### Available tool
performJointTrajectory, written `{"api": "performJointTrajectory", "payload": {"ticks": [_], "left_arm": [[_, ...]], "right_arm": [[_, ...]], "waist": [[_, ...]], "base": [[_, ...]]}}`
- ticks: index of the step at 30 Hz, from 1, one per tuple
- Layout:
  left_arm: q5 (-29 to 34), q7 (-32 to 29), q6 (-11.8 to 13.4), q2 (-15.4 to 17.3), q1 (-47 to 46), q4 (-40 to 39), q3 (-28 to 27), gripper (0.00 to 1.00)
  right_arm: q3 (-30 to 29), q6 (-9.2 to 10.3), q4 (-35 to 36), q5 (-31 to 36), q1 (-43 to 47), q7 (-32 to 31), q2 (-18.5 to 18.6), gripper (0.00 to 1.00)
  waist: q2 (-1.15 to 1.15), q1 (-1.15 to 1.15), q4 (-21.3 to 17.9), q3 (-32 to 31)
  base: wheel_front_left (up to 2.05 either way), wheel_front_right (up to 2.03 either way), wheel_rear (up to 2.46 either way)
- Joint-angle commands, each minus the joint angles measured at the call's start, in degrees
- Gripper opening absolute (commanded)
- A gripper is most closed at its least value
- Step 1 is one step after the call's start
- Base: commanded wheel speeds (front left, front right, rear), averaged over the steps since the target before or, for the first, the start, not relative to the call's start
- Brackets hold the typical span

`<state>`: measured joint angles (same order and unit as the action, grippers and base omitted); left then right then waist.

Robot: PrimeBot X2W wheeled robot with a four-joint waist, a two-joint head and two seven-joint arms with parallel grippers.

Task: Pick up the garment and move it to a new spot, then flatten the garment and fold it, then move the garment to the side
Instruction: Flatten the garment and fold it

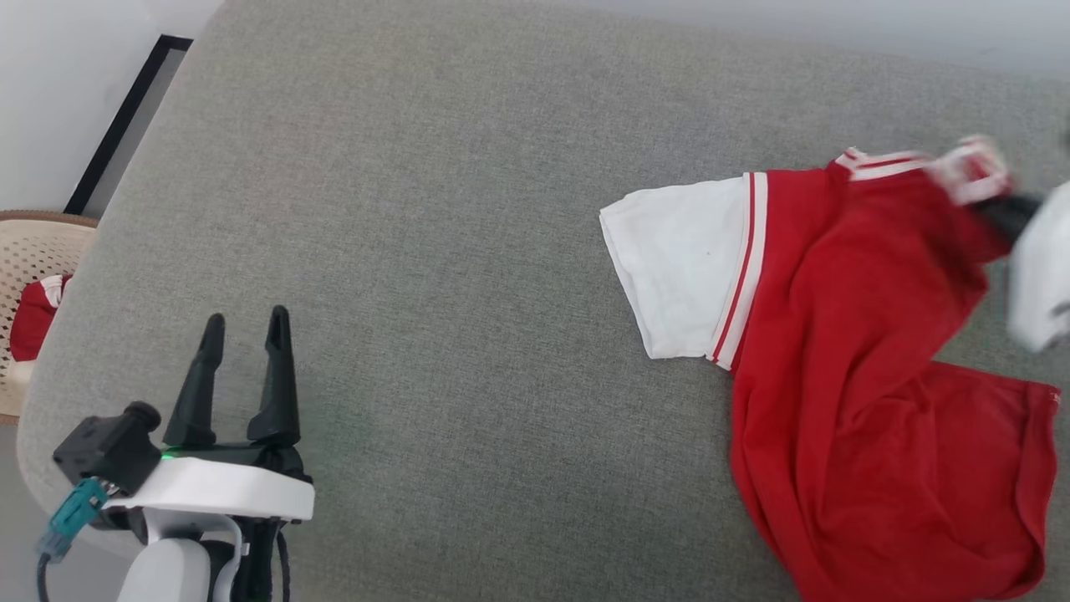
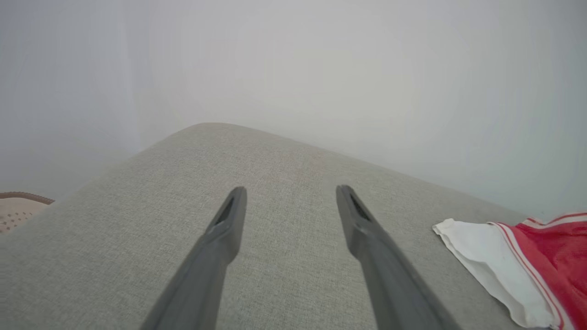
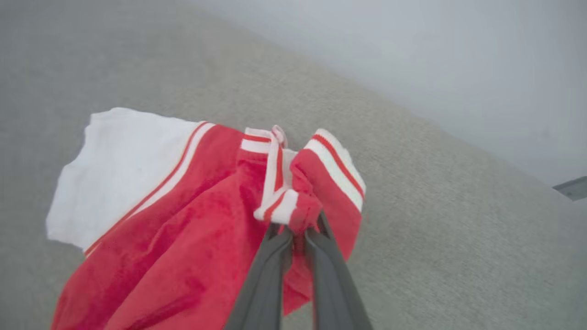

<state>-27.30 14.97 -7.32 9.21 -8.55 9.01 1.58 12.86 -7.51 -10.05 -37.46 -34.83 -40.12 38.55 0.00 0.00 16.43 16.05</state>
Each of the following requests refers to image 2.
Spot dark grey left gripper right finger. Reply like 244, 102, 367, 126
335, 184, 462, 330

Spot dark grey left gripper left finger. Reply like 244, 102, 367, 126
140, 186, 249, 330

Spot red and white shorts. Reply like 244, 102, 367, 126
432, 211, 587, 330

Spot beige laundry basket brown rim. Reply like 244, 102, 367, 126
0, 191, 56, 235

